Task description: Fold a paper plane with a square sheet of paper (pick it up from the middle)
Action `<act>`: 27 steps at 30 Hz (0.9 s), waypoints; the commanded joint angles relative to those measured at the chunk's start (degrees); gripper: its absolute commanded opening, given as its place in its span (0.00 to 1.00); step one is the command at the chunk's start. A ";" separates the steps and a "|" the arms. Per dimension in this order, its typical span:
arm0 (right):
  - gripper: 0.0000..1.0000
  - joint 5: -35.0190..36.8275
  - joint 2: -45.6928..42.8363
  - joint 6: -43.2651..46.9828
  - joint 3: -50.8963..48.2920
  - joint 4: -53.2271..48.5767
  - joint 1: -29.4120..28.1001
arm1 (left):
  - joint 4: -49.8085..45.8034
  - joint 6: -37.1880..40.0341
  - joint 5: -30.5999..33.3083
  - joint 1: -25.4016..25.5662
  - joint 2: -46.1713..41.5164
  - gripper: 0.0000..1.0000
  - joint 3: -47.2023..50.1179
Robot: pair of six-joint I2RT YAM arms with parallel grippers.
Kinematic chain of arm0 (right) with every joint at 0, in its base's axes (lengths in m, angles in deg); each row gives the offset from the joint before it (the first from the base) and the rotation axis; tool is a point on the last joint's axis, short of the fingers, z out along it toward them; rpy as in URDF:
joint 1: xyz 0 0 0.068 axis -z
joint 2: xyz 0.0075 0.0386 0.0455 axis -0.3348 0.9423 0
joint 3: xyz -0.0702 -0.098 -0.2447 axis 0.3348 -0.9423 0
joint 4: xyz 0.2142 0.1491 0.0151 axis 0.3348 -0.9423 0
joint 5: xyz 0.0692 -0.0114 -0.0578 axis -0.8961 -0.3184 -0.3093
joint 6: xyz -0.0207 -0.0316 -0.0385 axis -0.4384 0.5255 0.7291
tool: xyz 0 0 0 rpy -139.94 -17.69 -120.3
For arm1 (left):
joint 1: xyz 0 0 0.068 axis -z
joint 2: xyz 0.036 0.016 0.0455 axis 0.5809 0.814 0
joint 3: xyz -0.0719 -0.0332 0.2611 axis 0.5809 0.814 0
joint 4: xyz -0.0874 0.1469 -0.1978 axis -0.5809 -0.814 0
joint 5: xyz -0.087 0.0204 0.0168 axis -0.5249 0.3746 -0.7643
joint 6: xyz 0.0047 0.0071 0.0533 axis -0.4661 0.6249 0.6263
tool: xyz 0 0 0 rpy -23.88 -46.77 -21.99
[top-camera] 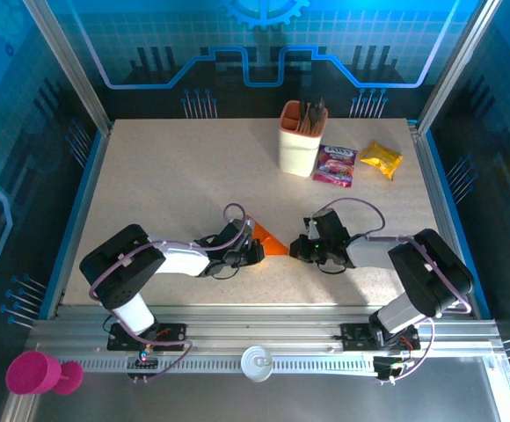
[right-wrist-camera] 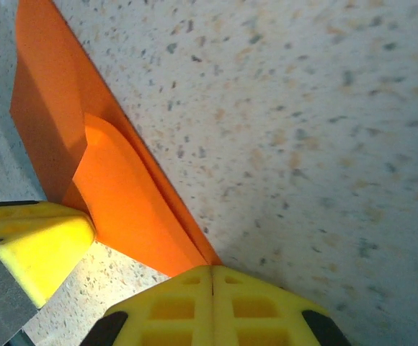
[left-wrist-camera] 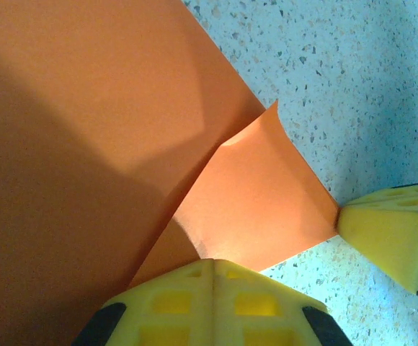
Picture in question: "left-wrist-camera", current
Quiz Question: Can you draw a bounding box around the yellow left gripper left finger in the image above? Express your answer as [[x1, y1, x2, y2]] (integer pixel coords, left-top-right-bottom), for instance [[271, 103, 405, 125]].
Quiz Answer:
[[71, 258, 215, 346]]

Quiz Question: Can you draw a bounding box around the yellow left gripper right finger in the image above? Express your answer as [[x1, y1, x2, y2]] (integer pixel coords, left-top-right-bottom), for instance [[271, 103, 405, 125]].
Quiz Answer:
[[212, 258, 351, 346]]

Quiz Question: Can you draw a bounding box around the orange square paper sheet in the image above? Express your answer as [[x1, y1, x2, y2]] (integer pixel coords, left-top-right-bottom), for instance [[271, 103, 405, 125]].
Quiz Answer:
[[0, 0, 342, 346]]

